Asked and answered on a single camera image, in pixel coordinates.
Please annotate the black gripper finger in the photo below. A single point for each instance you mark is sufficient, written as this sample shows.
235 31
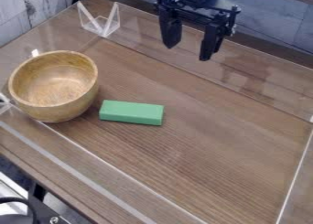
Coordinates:
170 26
212 41

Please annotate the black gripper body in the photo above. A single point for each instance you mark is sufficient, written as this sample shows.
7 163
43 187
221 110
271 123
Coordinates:
204 12

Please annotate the green rectangular block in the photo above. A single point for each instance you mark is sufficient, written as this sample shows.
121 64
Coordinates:
132 112

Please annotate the wooden bowl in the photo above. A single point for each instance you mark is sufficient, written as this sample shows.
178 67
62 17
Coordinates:
54 85

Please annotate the clear acrylic tray wall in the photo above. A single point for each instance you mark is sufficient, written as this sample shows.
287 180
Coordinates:
228 161

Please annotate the black table leg bracket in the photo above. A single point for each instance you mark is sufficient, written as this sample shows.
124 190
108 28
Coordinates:
51 209

